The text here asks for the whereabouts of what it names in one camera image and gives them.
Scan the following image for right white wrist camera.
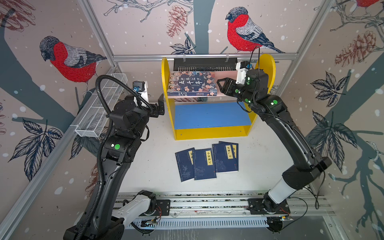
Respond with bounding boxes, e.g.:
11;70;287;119
236;61;252;84

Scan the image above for black round connector underneath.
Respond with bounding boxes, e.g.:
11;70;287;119
267;218;284;233

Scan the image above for aluminium mounting rail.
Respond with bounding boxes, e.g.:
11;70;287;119
86;191;335;217

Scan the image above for left black corrugated cable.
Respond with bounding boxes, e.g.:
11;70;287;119
73;74;154;240

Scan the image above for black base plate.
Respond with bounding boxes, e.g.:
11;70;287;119
150;200;171;217
247;198;291;215

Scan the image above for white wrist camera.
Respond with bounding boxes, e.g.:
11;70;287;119
133;81;149;102
236;61;252;84

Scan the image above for small green circuit board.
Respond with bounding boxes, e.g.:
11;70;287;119
140;219;158;229

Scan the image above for right thin black cable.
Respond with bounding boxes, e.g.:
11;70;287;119
248;46;261;71

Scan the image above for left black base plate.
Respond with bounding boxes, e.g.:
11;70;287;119
150;200;171;217

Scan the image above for illustrated colourful cover book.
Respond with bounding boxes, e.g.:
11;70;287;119
167;71;218;97

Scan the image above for black slotted vent panel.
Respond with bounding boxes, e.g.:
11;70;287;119
174;58;238;72

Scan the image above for white wire mesh basket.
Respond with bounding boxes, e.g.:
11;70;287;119
75;79;124;138

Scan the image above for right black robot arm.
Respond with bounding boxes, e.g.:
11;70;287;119
217;70;332;214

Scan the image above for navy blue book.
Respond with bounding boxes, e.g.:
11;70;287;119
212;143;238;173
217;141;239;173
175;148;195;182
193;148;217;181

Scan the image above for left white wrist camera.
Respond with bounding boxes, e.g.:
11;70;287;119
133;81;149;102

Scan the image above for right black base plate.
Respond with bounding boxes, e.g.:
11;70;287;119
247;198;291;215

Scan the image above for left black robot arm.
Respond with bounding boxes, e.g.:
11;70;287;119
63;95;165;240

